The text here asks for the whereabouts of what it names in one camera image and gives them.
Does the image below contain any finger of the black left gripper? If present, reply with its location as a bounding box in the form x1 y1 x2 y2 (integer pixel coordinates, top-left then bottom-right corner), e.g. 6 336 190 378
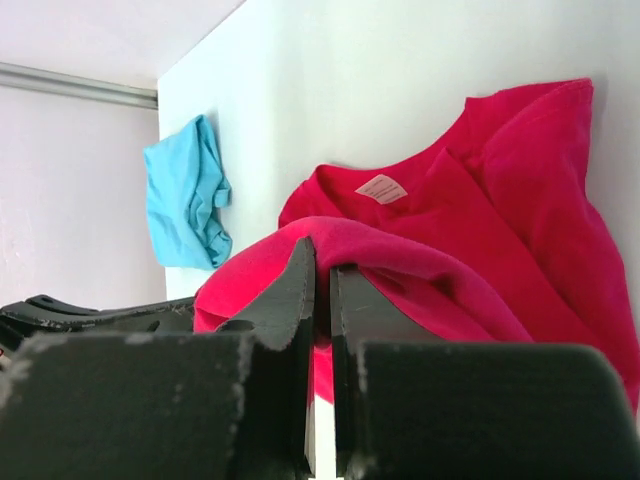
1 295 194 336

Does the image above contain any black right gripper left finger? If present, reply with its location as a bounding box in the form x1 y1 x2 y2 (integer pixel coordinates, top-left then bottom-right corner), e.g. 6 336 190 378
1 239 315 479

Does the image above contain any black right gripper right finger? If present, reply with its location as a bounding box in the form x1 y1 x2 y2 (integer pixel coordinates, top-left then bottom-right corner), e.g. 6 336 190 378
330 267 639 479

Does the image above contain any red t-shirt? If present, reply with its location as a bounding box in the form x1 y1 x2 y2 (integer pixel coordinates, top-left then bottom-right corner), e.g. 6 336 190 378
194 78 639 405

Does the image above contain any folded light blue t-shirt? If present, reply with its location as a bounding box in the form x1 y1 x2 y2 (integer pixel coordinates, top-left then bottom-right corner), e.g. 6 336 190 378
143 115 232 270

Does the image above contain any aluminium frame post left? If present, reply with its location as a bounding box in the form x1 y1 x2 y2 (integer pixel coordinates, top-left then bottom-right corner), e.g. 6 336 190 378
1 63 158 110

